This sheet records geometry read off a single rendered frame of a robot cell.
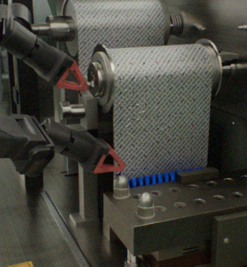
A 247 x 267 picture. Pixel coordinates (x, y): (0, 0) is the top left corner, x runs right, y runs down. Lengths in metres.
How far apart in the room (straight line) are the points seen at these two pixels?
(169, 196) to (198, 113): 0.21
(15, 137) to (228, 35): 0.59
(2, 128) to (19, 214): 0.43
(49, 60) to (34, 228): 0.41
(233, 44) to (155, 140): 0.30
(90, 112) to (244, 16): 0.41
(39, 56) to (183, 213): 0.41
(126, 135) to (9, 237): 0.35
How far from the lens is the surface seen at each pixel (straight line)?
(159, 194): 1.00
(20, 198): 1.31
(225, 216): 0.95
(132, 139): 1.03
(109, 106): 1.01
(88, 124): 1.06
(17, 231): 1.16
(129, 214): 0.91
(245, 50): 1.14
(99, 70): 1.00
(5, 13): 1.02
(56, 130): 0.94
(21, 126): 0.90
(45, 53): 0.97
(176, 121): 1.07
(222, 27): 1.22
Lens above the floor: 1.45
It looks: 17 degrees down
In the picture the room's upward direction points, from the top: straight up
